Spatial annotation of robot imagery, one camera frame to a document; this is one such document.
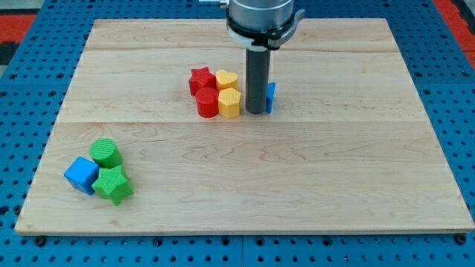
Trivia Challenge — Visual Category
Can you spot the red star block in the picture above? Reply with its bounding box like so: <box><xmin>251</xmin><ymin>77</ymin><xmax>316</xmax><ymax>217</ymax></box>
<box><xmin>189</xmin><ymin>66</ymin><xmax>216</xmax><ymax>96</ymax></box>

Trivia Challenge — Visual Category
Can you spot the green cylinder block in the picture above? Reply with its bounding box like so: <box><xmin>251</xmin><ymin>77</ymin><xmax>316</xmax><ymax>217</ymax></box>
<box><xmin>89</xmin><ymin>138</ymin><xmax>122</xmax><ymax>168</ymax></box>

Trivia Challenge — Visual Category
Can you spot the light wooden board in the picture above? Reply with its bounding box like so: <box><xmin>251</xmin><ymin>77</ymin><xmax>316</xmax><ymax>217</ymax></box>
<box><xmin>16</xmin><ymin>19</ymin><xmax>474</xmax><ymax>236</ymax></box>

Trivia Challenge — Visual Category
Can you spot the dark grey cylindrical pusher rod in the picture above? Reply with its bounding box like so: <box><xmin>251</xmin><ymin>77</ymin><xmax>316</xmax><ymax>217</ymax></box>
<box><xmin>245</xmin><ymin>50</ymin><xmax>270</xmax><ymax>114</ymax></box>

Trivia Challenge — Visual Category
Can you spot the yellow heart block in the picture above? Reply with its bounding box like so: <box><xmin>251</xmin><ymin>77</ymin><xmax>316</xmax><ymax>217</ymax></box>
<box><xmin>215</xmin><ymin>70</ymin><xmax>239</xmax><ymax>91</ymax></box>

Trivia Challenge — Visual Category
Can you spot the green star block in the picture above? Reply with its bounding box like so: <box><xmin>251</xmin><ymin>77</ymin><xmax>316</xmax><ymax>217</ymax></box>
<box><xmin>92</xmin><ymin>165</ymin><xmax>134</xmax><ymax>206</ymax></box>

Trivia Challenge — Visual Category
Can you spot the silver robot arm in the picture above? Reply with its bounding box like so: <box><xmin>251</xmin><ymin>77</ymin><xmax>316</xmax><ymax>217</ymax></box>
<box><xmin>198</xmin><ymin>0</ymin><xmax>305</xmax><ymax>114</ymax></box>

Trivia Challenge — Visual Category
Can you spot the blue cube block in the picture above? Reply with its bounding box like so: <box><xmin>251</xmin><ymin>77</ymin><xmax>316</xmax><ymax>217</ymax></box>
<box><xmin>64</xmin><ymin>156</ymin><xmax>99</xmax><ymax>196</ymax></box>

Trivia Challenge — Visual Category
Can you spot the yellow hexagon block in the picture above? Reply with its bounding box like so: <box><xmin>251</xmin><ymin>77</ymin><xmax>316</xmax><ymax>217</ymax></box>
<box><xmin>218</xmin><ymin>88</ymin><xmax>241</xmax><ymax>119</ymax></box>

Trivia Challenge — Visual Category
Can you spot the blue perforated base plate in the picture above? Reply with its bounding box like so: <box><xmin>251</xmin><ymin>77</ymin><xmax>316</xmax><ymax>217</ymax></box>
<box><xmin>1</xmin><ymin>0</ymin><xmax>474</xmax><ymax>266</ymax></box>

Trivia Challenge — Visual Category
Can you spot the blue triangle block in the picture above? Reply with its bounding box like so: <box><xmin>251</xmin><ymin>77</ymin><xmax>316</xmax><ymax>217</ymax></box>
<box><xmin>266</xmin><ymin>82</ymin><xmax>276</xmax><ymax>113</ymax></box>

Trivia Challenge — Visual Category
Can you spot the red cylinder block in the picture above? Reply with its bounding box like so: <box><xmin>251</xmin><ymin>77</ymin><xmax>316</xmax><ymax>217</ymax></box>
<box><xmin>195</xmin><ymin>88</ymin><xmax>219</xmax><ymax>118</ymax></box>

